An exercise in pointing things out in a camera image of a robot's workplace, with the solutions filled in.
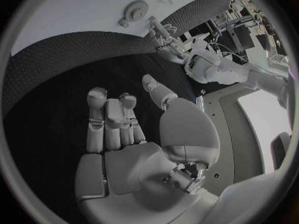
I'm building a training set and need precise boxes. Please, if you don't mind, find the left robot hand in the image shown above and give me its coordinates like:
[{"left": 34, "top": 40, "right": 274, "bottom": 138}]
[{"left": 148, "top": 15, "right": 189, "bottom": 61}]

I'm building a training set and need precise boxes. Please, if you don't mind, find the white cable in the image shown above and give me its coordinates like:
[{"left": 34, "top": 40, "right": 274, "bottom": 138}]
[{"left": 206, "top": 42, "right": 249, "bottom": 63}]

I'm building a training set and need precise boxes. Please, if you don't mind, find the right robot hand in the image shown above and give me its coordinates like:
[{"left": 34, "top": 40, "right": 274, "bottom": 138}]
[{"left": 74, "top": 74, "right": 221, "bottom": 224}]

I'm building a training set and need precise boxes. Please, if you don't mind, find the gear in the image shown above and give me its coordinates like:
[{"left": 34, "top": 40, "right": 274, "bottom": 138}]
[{"left": 122, "top": 0, "right": 150, "bottom": 21}]

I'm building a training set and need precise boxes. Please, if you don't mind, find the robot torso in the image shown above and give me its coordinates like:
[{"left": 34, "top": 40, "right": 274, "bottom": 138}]
[{"left": 195, "top": 87, "right": 294, "bottom": 197}]

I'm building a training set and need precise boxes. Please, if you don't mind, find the workshop equipment rack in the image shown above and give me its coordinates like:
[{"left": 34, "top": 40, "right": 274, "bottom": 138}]
[{"left": 182, "top": 0, "right": 290, "bottom": 64}]

